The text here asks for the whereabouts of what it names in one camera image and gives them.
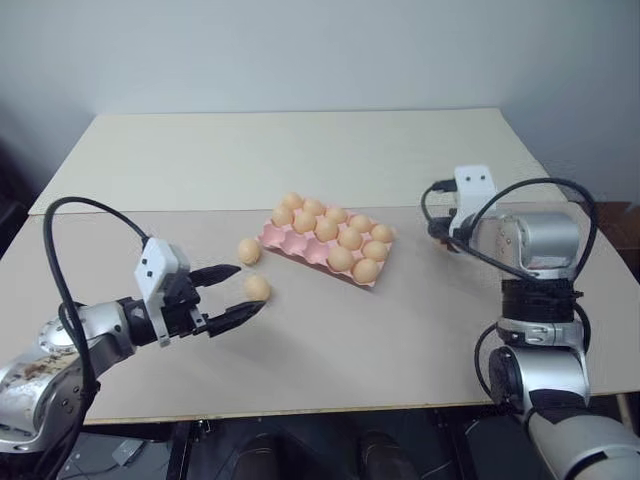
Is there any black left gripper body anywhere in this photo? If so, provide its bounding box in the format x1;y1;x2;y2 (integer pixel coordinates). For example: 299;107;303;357
158;268;211;342

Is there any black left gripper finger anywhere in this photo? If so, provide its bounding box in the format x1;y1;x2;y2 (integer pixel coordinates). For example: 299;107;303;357
188;264;243;290
203;299;265;339

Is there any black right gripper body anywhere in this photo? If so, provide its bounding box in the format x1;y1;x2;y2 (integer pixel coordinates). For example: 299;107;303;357
427;214;454;252

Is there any pink egg tray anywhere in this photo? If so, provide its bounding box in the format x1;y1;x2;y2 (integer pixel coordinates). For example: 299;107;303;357
259;197;399;291

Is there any small grey box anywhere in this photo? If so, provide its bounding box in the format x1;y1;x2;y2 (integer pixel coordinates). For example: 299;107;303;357
111;439;144;464

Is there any dark furniture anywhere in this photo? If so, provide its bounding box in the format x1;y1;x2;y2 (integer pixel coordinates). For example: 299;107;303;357
0;134;32;262

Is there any dark rounded shape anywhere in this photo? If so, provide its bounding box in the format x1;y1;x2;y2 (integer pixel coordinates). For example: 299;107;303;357
358;429;417;480

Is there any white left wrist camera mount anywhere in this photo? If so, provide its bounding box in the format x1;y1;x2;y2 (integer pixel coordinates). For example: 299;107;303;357
133;237;180;348

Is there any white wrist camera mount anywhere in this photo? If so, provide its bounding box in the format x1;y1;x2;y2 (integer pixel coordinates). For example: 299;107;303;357
133;237;180;348
447;163;499;239

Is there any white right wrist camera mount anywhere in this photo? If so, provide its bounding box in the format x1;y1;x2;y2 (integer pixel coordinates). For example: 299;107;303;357
447;163;499;239

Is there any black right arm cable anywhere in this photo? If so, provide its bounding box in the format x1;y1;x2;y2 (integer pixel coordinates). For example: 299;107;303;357
419;176;600;407

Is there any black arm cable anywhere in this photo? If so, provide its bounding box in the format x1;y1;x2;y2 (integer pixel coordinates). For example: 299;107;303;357
41;196;154;480
419;176;600;407

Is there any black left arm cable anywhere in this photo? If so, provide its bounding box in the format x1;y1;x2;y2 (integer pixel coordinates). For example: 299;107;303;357
41;196;154;480

